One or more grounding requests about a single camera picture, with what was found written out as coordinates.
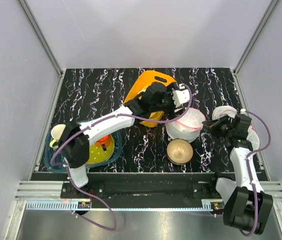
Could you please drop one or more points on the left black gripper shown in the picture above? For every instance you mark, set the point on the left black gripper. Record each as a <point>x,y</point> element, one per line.
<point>169,114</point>

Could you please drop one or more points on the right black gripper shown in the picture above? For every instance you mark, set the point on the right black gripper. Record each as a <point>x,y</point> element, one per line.
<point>215,124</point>

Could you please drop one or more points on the white mesh laundry bag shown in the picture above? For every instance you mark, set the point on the white mesh laundry bag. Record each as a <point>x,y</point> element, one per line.
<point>188,127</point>

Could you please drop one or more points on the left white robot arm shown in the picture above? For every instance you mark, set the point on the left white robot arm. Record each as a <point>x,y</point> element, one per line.
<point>77,138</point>

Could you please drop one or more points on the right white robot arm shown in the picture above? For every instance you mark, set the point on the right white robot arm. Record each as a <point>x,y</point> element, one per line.
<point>247,206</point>

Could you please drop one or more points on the flat pink-rimmed mesh bag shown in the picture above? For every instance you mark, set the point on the flat pink-rimmed mesh bag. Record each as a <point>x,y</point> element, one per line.
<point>253,138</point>

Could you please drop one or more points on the yellow plastic basket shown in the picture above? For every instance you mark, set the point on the yellow plastic basket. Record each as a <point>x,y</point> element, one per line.
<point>140,87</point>

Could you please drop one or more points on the orange plastic cup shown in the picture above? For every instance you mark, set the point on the orange plastic cup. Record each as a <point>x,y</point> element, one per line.
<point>104,142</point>

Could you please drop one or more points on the yellow-green dotted plate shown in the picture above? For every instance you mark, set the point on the yellow-green dotted plate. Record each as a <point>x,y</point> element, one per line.
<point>98,155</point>

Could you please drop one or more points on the pale yellow mug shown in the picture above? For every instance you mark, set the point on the pale yellow mug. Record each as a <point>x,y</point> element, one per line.
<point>56,134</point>

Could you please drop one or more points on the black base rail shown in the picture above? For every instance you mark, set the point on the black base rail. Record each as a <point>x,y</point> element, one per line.
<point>189,185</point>

